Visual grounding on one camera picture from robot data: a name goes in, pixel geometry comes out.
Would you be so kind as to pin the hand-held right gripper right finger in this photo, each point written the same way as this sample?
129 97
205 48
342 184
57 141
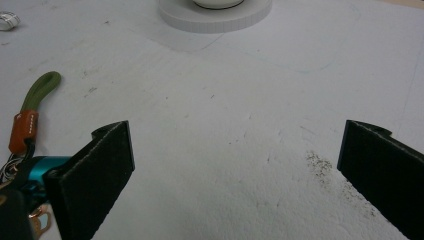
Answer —
386 173

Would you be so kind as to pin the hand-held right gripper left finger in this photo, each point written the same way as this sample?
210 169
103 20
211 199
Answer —
93 180

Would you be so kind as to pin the white foam mat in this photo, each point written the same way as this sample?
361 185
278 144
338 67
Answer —
216 100

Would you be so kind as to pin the wooden table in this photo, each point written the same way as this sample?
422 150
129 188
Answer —
406 2

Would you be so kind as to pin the white bowl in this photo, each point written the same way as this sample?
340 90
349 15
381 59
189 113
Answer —
218 3

